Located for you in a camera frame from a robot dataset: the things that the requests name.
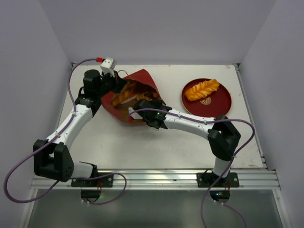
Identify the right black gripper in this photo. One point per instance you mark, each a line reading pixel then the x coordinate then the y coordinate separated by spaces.
pixel 140 105

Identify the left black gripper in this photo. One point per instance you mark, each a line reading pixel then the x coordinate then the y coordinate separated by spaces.
pixel 118 82

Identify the striped orange fake croissant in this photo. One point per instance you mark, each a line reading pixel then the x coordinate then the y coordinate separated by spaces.
pixel 150 96

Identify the red brown paper bag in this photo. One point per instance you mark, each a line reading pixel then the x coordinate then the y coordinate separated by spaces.
pixel 145 83

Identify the twisted orange fake bread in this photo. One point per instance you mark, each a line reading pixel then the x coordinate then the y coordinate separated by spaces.
pixel 202 90

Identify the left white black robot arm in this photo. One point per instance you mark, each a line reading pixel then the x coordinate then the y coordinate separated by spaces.
pixel 52 157

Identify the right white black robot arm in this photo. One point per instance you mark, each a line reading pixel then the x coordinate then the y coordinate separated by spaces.
pixel 221 134

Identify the fake baguette bread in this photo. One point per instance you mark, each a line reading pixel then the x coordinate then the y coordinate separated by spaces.
pixel 127 92

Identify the red round plate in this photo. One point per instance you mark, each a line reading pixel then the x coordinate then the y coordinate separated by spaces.
pixel 217 103

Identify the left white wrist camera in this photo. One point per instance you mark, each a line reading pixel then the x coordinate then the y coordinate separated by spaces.
pixel 108 65

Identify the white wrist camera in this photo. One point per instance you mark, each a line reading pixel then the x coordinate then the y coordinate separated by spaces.
pixel 108 65
pixel 134 116

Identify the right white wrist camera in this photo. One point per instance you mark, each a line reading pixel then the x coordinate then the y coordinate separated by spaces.
pixel 134 116

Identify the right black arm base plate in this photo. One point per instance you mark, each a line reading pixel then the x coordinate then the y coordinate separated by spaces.
pixel 206 179

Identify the aluminium mounting rail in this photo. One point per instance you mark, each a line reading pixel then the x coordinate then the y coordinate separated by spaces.
pixel 185 179

